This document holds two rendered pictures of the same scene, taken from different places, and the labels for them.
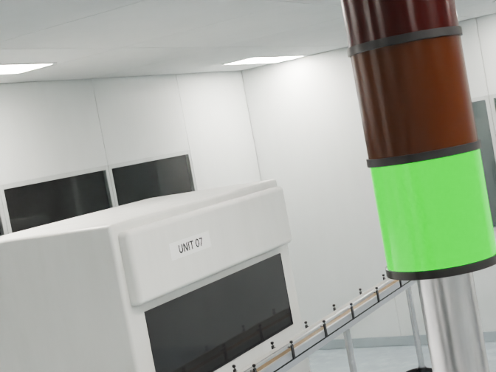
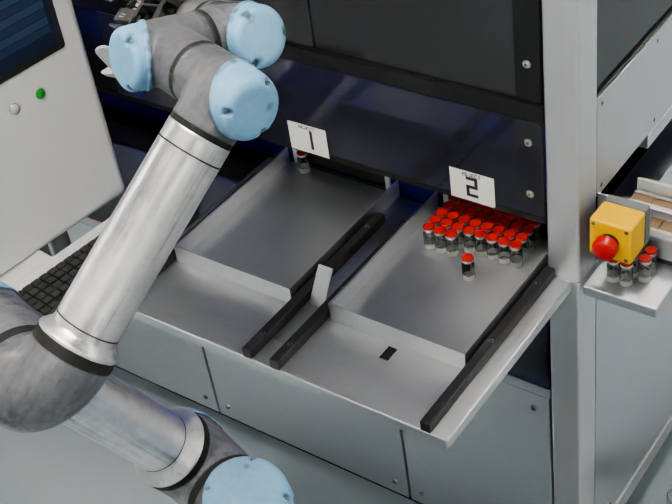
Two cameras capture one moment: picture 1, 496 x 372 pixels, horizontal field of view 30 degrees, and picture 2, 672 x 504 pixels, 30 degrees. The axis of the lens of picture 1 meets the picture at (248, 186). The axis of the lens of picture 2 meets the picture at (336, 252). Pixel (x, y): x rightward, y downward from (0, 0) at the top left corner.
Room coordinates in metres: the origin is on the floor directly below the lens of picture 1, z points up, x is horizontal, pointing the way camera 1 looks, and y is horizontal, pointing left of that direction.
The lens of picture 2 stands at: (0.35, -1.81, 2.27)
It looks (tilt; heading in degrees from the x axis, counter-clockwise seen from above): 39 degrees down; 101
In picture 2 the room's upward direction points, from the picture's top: 9 degrees counter-clockwise
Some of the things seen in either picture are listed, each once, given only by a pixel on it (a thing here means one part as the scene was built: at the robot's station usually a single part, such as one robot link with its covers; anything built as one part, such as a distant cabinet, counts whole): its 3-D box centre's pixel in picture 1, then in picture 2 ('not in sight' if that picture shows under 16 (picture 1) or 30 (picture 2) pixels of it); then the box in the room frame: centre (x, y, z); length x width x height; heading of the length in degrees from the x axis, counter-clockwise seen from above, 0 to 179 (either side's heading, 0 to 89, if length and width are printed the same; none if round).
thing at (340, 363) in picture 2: not in sight; (345, 281); (0.05, -0.17, 0.87); 0.70 x 0.48 x 0.02; 150
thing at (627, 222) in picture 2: not in sight; (618, 229); (0.51, -0.22, 1.00); 0.08 x 0.07 x 0.07; 60
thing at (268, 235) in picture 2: not in sight; (289, 220); (-0.06, -0.02, 0.90); 0.34 x 0.26 x 0.04; 60
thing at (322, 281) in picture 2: not in sight; (303, 303); (-0.01, -0.27, 0.91); 0.14 x 0.03 x 0.06; 59
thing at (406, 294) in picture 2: not in sight; (449, 274); (0.23, -0.19, 0.90); 0.34 x 0.26 x 0.04; 60
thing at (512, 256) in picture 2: not in sight; (475, 241); (0.27, -0.12, 0.91); 0.18 x 0.02 x 0.05; 150
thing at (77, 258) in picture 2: not in sight; (70, 284); (-0.49, -0.08, 0.82); 0.40 x 0.14 x 0.02; 53
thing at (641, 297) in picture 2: not in sight; (637, 276); (0.54, -0.19, 0.87); 0.14 x 0.13 x 0.02; 60
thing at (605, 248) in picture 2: not in sight; (606, 246); (0.48, -0.26, 1.00); 0.04 x 0.04 x 0.04; 60
